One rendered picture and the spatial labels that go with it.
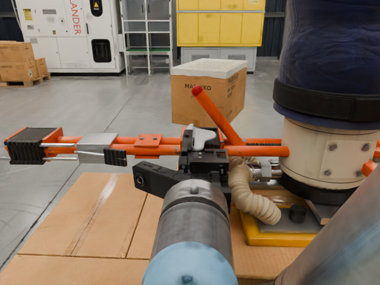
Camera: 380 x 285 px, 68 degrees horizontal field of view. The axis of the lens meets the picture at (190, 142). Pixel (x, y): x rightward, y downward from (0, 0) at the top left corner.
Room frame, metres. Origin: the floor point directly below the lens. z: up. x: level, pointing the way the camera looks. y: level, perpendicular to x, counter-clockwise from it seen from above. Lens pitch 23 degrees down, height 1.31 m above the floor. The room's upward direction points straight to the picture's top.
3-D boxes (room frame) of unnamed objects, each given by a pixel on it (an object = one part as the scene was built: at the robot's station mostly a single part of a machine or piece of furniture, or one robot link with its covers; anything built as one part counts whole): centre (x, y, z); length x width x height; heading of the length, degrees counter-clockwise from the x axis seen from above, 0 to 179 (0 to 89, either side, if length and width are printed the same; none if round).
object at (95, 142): (0.54, 0.19, 1.07); 0.07 x 0.07 x 0.04; 88
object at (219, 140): (0.53, -0.02, 1.07); 0.10 x 0.08 x 0.06; 178
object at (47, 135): (0.55, 0.33, 1.07); 0.08 x 0.07 x 0.05; 88
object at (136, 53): (7.93, 1.09, 0.32); 1.25 x 0.52 x 0.63; 90
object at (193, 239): (0.22, 0.00, 1.07); 0.12 x 0.09 x 0.10; 177
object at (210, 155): (0.39, -0.02, 1.07); 0.12 x 0.09 x 0.08; 177
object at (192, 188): (0.31, -0.01, 1.07); 0.09 x 0.05 x 0.10; 87
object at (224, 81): (2.16, -0.17, 0.82); 0.60 x 0.40 x 0.40; 156
